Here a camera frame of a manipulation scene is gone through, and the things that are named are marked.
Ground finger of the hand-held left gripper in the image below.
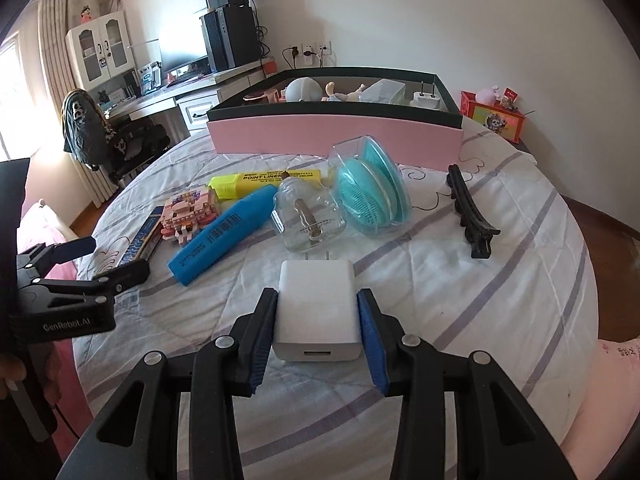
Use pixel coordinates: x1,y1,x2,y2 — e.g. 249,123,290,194
17,236,97,281
30,259,152,306

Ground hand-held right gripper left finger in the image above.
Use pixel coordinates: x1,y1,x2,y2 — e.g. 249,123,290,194
75,287,279,480

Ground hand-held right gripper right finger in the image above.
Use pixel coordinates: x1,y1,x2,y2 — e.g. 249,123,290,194
356,287,566,480

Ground dark blue box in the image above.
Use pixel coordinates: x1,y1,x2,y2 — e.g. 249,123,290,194
116,212,166,268

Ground white charger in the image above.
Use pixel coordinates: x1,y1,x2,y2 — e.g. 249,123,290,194
272,252,362,363

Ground pink block toy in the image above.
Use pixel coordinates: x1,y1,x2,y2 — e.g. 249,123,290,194
159,184,221,248

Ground blue highlighter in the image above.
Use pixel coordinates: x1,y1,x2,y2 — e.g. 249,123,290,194
167,185,278,287

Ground clear plastic jar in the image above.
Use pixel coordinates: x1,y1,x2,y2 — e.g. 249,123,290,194
270,176,347,253

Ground teal brush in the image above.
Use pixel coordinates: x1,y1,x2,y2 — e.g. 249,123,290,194
327,135,413,236

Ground yellow highlighter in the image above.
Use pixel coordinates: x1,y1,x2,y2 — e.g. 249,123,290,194
208,167,337,200

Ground black hair clip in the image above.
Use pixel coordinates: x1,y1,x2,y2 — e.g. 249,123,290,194
446,164,501,260

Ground pink storage box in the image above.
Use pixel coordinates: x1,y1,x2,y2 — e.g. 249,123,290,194
206,66,465,172

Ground white plug adapter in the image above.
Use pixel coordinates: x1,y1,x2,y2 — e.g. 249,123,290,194
410,80,443,109

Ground clear plastic box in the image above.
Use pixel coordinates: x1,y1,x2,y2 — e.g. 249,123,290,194
360,79,407,106

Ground white astronaut figure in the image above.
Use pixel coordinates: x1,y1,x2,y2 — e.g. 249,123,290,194
285,77,326,103

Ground person's left hand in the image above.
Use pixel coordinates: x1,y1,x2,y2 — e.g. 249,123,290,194
0,354,27,401

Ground pink bed sheet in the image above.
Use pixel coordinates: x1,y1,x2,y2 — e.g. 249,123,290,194
20,200,101,461

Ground black office chair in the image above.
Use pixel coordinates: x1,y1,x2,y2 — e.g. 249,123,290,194
102,117,171,183

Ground black printed jacket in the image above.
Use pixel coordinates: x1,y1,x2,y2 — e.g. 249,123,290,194
62,89,112,171

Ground window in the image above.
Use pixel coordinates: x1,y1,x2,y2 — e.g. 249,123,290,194
0,30,31,161

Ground white desk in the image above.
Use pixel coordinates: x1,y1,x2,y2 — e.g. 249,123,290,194
100,57,281,141

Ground white drawer cabinet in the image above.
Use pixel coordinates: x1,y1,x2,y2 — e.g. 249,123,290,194
176,95,221,140

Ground blue and white box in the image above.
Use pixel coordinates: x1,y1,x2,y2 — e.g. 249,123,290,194
137,62,163,95

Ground beige curtain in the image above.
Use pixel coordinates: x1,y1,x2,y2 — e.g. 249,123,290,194
10,0,126,208

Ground computer monitor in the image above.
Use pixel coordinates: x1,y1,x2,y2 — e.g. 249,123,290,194
157,20,210,75

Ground white glass-door cabinet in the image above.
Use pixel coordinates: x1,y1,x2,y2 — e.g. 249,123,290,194
65,10,137,92

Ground pink pillow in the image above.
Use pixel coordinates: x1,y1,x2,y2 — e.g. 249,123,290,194
560,337,640,461

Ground red toy box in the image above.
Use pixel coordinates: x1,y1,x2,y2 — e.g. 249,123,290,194
460,91,527,145

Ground black computer tower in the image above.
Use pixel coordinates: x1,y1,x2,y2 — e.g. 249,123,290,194
200,5,261,73

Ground black power cables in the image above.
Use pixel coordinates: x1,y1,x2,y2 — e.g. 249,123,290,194
282,45,321,68

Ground white wall socket panel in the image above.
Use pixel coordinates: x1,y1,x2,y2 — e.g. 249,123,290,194
287,40,333,68

